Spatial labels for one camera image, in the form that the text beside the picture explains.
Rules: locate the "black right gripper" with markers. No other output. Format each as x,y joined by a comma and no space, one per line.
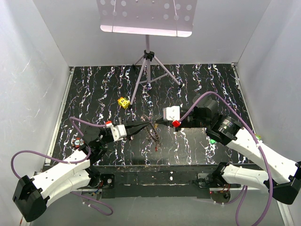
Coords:
161,121

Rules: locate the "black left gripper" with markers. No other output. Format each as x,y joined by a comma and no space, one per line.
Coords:
131,130

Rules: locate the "metal key ring disc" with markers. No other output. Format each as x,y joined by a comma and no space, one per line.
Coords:
152,134

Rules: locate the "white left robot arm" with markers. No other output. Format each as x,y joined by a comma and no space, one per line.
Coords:
34,194

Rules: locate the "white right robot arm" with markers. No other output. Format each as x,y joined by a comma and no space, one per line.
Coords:
277,175

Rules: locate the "yellow toy block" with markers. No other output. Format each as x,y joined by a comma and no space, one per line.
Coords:
123,102

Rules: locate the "red owl toy block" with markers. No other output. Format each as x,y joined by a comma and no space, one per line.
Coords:
78,142

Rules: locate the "lilac music stand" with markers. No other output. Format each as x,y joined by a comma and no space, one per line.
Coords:
172,18

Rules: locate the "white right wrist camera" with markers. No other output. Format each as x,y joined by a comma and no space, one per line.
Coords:
172,114

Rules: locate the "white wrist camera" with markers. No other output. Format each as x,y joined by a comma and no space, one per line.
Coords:
172,114
118,131

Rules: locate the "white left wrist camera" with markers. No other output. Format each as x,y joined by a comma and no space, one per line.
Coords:
118,131

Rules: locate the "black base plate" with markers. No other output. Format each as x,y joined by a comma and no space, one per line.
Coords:
157,181

